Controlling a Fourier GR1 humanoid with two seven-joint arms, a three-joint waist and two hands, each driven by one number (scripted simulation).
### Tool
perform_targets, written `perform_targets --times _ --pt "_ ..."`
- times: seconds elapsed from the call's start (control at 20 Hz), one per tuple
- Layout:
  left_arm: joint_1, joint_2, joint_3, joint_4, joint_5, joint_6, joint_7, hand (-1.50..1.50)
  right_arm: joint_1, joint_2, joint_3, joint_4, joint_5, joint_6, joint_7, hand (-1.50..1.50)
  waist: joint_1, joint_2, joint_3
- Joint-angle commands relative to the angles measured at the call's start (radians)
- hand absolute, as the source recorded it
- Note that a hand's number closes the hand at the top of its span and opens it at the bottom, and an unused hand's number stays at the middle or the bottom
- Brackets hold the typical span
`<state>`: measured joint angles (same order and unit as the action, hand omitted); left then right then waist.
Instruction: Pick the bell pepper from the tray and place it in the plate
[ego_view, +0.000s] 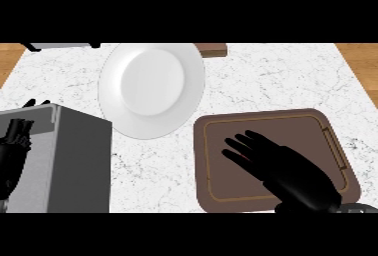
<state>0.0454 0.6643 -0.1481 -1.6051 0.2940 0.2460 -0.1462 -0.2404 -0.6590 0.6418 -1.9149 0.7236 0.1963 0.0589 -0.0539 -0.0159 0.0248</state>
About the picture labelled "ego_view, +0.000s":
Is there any white round plate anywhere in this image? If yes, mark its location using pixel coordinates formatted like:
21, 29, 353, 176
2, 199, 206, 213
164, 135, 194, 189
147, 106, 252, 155
98, 42, 207, 141

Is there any grey appliance with black legs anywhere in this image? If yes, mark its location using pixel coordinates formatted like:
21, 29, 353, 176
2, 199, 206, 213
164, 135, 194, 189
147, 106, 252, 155
20, 42, 104, 53

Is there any brown wooden block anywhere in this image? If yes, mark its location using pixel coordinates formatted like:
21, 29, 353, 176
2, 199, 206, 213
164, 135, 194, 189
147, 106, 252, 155
194, 42, 229, 59

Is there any brown rectangular tray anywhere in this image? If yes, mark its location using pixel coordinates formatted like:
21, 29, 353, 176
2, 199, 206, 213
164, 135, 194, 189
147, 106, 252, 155
192, 108, 364, 214

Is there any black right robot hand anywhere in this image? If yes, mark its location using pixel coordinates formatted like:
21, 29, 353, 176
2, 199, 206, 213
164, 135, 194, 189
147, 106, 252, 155
221, 129, 346, 212

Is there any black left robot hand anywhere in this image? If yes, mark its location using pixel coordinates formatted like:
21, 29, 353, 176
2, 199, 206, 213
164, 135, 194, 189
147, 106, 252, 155
21, 98, 52, 109

